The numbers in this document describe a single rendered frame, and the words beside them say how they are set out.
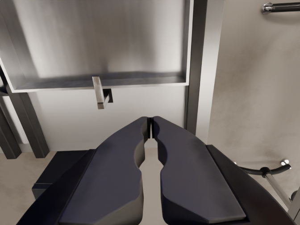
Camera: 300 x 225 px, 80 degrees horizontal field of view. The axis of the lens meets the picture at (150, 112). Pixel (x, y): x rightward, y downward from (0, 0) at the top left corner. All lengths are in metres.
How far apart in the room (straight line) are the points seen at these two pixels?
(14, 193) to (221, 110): 2.01
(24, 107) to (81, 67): 0.12
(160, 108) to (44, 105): 0.20
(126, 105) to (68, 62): 0.11
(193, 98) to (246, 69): 1.08
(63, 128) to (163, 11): 0.26
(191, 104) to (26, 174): 1.83
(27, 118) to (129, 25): 0.23
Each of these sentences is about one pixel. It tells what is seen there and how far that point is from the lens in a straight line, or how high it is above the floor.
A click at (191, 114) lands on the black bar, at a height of 0.90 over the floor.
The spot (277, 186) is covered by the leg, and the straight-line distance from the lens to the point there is 1.67.
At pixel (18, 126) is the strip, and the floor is 0.88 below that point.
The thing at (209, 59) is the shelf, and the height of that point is 0.88.
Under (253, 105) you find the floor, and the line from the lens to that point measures 1.49.
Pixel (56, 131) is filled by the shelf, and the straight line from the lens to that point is 0.38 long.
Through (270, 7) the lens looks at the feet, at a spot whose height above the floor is 0.05.
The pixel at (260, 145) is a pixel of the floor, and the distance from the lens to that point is 1.73.
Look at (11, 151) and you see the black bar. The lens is 0.43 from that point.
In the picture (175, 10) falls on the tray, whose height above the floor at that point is 0.88.
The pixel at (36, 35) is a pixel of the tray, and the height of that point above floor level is 0.88.
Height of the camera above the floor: 1.17
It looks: 63 degrees down
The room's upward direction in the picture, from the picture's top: 180 degrees clockwise
